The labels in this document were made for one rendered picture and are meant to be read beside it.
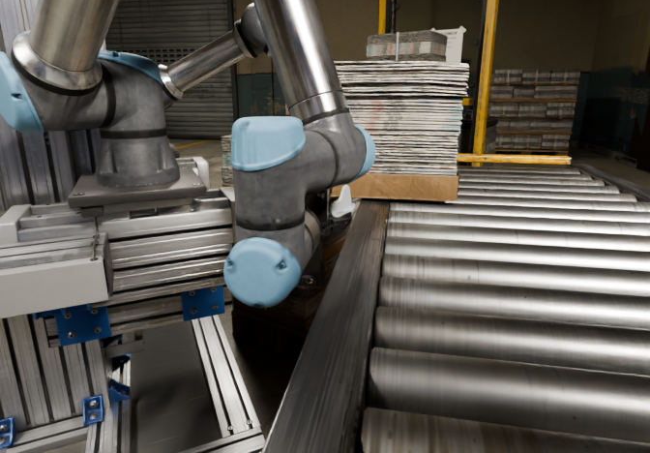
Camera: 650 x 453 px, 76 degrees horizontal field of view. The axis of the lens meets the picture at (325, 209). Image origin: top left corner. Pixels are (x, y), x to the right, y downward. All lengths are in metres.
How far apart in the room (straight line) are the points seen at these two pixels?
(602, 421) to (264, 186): 0.32
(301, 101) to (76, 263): 0.44
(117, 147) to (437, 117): 0.56
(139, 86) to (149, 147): 0.11
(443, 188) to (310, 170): 0.33
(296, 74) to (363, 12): 8.03
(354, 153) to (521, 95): 6.44
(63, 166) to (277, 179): 0.68
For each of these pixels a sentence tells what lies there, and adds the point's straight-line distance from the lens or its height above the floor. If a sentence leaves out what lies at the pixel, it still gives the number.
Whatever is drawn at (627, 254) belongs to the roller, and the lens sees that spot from 0.62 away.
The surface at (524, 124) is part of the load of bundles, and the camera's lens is 6.97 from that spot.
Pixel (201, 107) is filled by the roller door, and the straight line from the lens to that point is 9.31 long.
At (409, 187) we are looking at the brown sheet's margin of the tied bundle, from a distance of 0.73.
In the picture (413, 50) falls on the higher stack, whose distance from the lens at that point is 2.44.
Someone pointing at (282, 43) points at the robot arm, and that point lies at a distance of 0.55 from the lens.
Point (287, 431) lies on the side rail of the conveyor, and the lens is 0.27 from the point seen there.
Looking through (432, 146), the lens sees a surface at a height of 0.90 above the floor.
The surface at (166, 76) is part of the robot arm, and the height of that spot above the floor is 1.03.
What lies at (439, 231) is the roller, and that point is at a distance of 0.61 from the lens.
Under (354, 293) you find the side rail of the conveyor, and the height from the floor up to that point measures 0.80.
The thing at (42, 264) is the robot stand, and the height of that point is 0.73.
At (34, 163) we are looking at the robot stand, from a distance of 1.04.
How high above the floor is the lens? 0.99
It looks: 16 degrees down
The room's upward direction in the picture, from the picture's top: straight up
